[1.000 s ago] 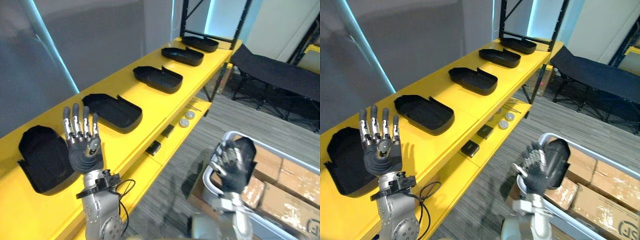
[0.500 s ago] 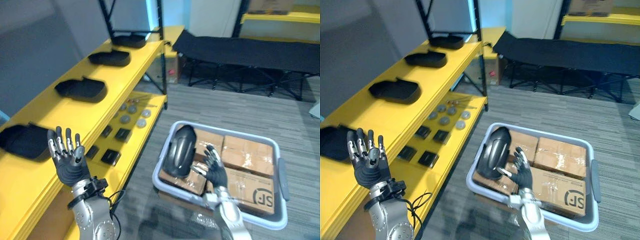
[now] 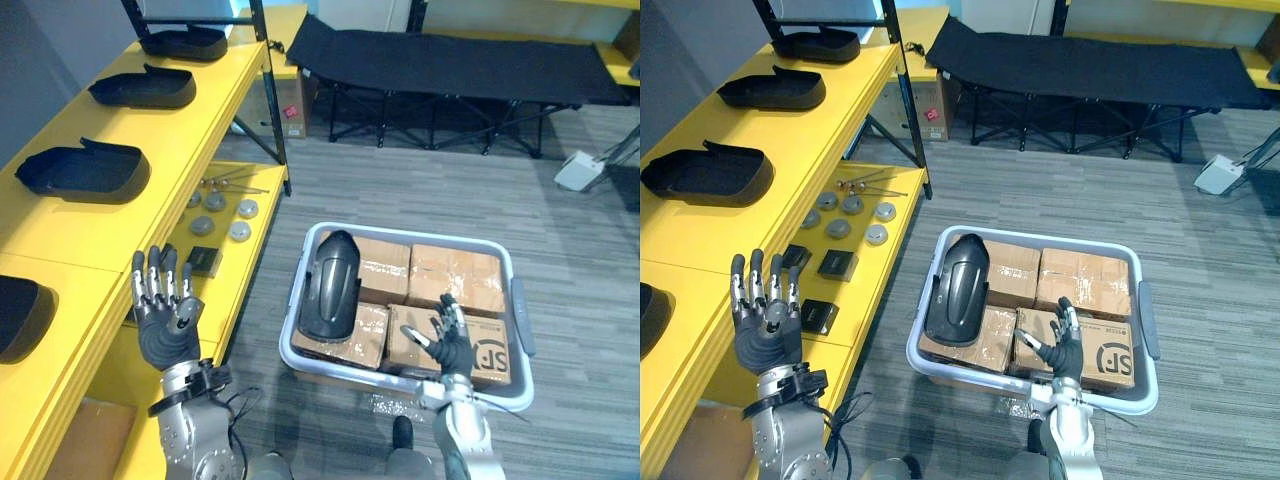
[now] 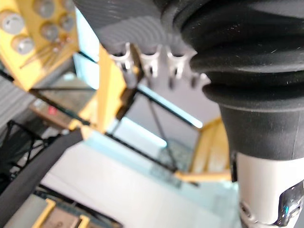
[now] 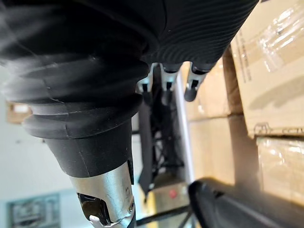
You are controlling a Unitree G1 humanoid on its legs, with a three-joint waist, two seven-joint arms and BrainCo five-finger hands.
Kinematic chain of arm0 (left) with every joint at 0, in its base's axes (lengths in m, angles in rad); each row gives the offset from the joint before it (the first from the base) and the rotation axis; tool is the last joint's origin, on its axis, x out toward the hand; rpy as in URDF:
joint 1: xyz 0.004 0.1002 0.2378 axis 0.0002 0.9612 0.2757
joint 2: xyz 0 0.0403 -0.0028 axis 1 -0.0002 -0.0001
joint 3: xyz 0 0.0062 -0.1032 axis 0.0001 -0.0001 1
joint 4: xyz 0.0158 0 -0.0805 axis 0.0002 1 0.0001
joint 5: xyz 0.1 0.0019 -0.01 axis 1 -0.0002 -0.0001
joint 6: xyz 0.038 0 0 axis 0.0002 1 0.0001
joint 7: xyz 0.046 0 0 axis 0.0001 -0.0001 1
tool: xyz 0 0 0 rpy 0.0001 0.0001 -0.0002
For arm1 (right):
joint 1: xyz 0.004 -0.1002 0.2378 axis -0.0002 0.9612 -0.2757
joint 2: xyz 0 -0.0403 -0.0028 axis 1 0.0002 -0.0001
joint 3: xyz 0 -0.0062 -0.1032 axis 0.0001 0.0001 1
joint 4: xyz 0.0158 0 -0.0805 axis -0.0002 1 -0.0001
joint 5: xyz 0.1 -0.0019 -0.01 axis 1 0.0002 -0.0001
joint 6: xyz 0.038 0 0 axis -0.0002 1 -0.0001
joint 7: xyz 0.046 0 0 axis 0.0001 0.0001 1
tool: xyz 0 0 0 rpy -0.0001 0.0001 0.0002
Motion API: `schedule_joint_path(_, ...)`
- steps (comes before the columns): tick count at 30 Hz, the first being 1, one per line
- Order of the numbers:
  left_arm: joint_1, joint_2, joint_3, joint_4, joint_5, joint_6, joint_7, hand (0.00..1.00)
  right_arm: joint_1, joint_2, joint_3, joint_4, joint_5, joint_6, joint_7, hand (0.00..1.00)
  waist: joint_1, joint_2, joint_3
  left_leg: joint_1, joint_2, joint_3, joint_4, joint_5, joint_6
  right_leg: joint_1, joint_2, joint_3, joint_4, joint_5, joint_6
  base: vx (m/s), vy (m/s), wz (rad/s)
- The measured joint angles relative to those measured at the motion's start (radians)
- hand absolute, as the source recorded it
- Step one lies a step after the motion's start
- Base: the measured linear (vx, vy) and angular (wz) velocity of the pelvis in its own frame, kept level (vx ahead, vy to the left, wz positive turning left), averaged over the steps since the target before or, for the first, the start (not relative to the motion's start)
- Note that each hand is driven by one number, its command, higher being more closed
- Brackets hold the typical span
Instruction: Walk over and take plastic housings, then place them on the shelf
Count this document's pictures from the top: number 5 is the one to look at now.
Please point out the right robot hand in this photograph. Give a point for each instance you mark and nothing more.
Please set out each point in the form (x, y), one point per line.
(99, 59)

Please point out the small distant cardboard box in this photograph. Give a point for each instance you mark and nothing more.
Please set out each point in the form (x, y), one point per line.
(17, 112)

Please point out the black folding stand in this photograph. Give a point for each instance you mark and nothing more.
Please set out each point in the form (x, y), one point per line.
(161, 142)

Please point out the plain brown cardboard box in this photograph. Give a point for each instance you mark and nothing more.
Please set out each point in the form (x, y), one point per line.
(221, 152)
(213, 95)

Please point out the metal base with red button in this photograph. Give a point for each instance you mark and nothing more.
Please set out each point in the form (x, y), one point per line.
(169, 197)

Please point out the grey framed picture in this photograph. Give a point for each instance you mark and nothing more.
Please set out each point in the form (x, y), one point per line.
(33, 211)

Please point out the large cardboard box with tape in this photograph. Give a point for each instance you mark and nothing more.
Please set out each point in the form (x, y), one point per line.
(273, 78)

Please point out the black plastic housing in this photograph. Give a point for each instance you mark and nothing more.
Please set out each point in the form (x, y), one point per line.
(237, 209)

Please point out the cardboard box with shiny tape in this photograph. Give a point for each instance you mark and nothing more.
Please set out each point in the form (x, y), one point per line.
(282, 171)

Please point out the white upright post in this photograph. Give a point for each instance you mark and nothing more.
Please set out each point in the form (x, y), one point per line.
(186, 133)

